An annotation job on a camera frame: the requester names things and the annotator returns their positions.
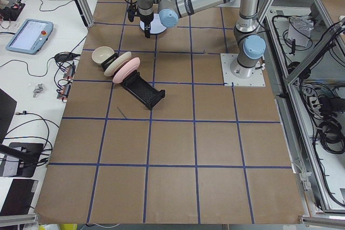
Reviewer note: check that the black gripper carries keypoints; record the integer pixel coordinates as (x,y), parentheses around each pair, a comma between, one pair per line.
(146,20)

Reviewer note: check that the black dish rack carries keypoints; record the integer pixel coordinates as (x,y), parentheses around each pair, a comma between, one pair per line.
(138,87)

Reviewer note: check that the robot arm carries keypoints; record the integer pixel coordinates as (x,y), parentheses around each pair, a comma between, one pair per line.
(170,11)

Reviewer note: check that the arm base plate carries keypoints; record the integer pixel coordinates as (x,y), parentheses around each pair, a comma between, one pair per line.
(234,75)

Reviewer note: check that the cream bowl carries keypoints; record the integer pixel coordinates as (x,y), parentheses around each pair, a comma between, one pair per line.
(100,54)

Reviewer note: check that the blue teach pendant near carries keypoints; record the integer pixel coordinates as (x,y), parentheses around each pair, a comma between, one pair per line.
(30,37)

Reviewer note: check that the pink plate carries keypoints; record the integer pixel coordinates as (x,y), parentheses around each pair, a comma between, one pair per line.
(125,71)

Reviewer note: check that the cream plate in rack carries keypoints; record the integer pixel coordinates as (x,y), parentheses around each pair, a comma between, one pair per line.
(117,64)

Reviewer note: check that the light blue plate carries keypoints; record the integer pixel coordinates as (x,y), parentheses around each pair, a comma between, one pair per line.
(156,26)

